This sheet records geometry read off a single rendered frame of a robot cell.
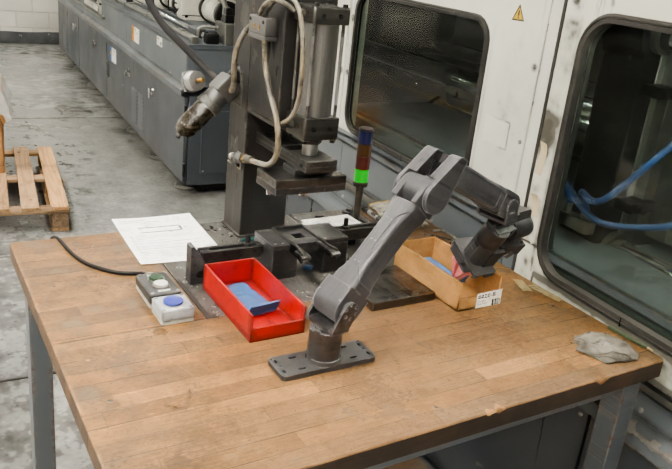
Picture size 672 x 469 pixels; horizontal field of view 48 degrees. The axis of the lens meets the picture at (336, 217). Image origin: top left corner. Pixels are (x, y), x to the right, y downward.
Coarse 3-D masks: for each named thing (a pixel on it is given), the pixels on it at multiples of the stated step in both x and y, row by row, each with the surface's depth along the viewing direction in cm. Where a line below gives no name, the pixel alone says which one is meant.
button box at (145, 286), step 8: (88, 264) 168; (112, 272) 166; (120, 272) 165; (128, 272) 166; (136, 272) 165; (144, 272) 165; (152, 272) 163; (160, 272) 162; (136, 280) 160; (144, 280) 158; (168, 280) 159; (136, 288) 160; (144, 288) 155; (152, 288) 155; (160, 288) 155; (168, 288) 156; (176, 288) 156; (144, 296) 156; (152, 296) 152; (160, 296) 153
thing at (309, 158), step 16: (272, 144) 177; (288, 144) 181; (288, 160) 171; (304, 160) 165; (320, 160) 166; (336, 160) 167; (272, 176) 165; (288, 176) 166; (304, 176) 168; (320, 176) 169; (336, 176) 170; (272, 192) 165; (288, 192) 165; (304, 192) 167
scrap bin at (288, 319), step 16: (208, 272) 160; (224, 272) 165; (240, 272) 167; (256, 272) 166; (208, 288) 161; (224, 288) 153; (256, 288) 165; (272, 288) 160; (224, 304) 153; (240, 304) 146; (288, 304) 154; (304, 304) 148; (240, 320) 147; (256, 320) 152; (272, 320) 152; (288, 320) 153; (304, 320) 149; (256, 336) 144; (272, 336) 146
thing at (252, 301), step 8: (232, 288) 163; (240, 288) 164; (248, 288) 164; (240, 296) 160; (248, 296) 160; (256, 296) 161; (248, 304) 157; (256, 304) 157; (264, 304) 152; (272, 304) 154; (256, 312) 153; (264, 312) 155
